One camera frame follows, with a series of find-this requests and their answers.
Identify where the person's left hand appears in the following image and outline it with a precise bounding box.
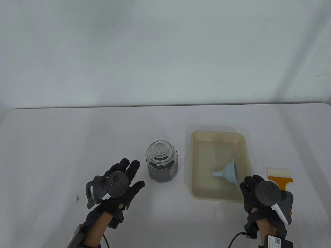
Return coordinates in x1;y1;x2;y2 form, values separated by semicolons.
87;158;145;229

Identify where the orange brush with white bristles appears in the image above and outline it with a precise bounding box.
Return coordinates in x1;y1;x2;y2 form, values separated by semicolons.
266;167;293;215

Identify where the light blue funnel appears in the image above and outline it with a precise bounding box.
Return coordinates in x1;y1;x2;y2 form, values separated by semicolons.
212;158;238;184

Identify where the black left hand controller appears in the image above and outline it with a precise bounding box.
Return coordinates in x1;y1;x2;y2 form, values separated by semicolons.
86;171;130;210

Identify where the person's left forearm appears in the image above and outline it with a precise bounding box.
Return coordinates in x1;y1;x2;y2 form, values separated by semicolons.
83;211;114;248

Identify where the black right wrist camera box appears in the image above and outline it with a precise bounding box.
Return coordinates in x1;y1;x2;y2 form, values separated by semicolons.
264;235;294;248

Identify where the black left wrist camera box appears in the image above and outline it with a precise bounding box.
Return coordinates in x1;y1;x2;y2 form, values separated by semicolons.
66;224;87;248

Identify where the person's right forearm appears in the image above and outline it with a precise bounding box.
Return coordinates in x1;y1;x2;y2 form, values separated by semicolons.
251;208;276;248

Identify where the beige baking tray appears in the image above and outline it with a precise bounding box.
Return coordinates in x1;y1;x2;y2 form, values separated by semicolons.
191;130;251;203

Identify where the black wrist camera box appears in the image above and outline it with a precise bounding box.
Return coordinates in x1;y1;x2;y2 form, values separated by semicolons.
264;235;294;248
66;224;87;248

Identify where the person's right hand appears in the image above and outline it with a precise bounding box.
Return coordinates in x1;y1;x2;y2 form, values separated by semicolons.
240;175;292;238

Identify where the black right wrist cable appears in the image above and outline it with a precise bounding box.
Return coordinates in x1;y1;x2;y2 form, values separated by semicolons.
227;232;250;248

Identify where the clear glass jar lid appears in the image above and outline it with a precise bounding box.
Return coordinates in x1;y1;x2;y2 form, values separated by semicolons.
147;140;176;166

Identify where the group of dark coffee beans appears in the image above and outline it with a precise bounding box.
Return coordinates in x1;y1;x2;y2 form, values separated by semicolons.
148;163;178;182

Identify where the clear glass jar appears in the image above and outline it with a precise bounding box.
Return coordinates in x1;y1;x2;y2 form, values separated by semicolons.
145;149;179;184

